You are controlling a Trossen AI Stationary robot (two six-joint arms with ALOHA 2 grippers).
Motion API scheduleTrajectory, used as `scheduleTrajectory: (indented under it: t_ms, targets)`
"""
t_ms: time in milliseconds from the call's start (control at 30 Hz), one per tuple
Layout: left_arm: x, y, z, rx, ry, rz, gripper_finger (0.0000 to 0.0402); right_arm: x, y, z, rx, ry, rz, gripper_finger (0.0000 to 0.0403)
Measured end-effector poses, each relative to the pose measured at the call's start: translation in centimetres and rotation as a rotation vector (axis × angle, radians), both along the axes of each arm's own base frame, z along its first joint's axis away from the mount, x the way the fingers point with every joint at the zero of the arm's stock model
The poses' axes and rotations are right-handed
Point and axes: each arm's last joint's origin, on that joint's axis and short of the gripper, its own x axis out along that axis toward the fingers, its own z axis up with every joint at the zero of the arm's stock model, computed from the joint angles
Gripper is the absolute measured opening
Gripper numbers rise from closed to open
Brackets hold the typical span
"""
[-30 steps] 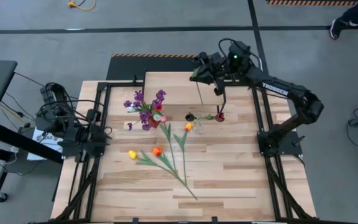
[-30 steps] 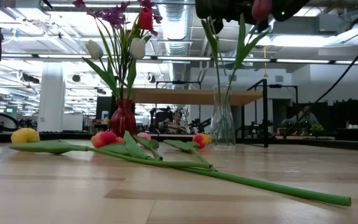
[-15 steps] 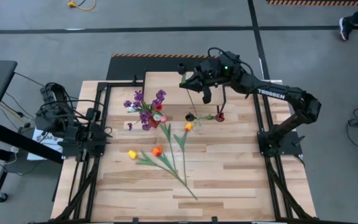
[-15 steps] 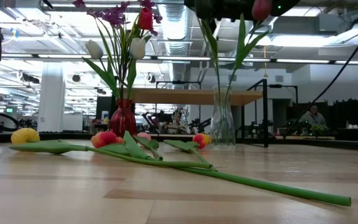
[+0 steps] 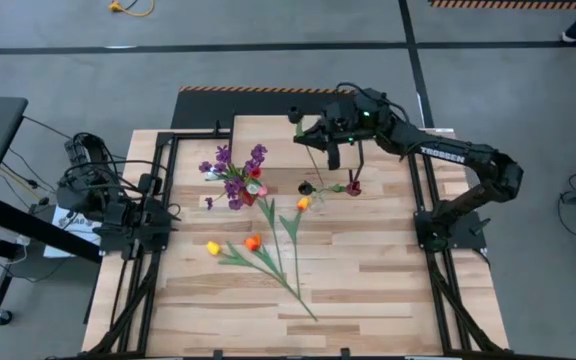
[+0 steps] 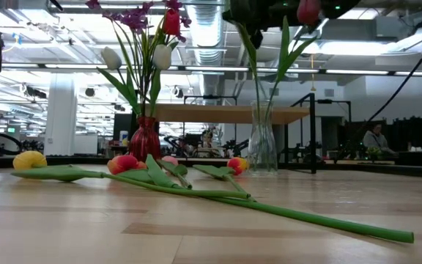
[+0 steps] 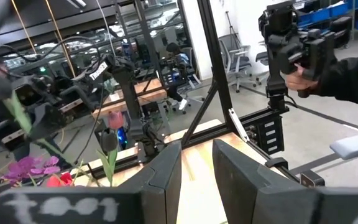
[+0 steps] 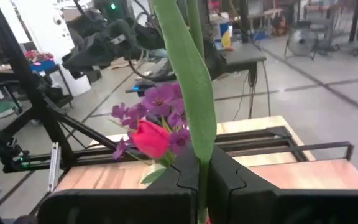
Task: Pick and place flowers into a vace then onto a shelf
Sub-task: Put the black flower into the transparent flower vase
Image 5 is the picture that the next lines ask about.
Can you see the red ribbed glass vase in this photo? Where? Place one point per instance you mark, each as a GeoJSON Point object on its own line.
{"type": "Point", "coordinates": [247, 199]}

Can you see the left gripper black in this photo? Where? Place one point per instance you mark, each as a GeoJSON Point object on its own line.
{"type": "Point", "coordinates": [150, 210]}

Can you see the purple artificial flower bunch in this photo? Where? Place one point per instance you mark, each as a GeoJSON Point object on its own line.
{"type": "Point", "coordinates": [223, 154]}

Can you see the large orange artificial tulip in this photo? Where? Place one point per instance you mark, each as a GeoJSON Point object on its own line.
{"type": "Point", "coordinates": [252, 242]}

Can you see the clear glass vase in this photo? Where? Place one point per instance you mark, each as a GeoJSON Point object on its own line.
{"type": "Point", "coordinates": [320, 205]}

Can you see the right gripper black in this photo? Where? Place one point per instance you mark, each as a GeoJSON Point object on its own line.
{"type": "Point", "coordinates": [353, 122]}

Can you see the black floor mat striped edge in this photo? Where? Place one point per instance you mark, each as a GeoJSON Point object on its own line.
{"type": "Point", "coordinates": [518, 4]}
{"type": "Point", "coordinates": [203, 107]}

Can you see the pale pink artificial tulip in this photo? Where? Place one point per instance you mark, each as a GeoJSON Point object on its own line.
{"type": "Point", "coordinates": [263, 191]}

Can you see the white printed paper sheet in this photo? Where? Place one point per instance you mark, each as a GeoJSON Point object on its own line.
{"type": "Point", "coordinates": [75, 225]}

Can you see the black artificial tulip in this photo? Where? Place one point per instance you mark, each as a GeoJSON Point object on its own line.
{"type": "Point", "coordinates": [306, 188]}
{"type": "Point", "coordinates": [295, 114]}

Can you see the yellow red-tipped artificial tulip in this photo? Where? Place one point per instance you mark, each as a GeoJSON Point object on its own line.
{"type": "Point", "coordinates": [303, 203]}

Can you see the black table edge bracket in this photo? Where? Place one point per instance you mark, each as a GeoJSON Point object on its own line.
{"type": "Point", "coordinates": [216, 353]}
{"type": "Point", "coordinates": [345, 353]}

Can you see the dark red artificial tulip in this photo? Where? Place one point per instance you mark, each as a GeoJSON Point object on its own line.
{"type": "Point", "coordinates": [353, 188]}

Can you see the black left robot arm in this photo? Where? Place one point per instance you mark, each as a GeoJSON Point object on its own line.
{"type": "Point", "coordinates": [93, 190]}

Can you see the black caster wheel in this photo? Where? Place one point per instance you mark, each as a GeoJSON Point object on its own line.
{"type": "Point", "coordinates": [3, 316]}

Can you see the wooden shelf black metal legs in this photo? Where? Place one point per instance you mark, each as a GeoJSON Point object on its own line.
{"type": "Point", "coordinates": [268, 145]}

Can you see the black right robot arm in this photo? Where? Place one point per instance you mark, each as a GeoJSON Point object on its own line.
{"type": "Point", "coordinates": [443, 155]}

